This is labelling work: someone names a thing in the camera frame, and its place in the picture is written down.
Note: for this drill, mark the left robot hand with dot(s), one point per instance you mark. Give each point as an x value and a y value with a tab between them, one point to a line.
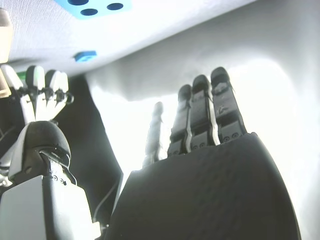
200	190

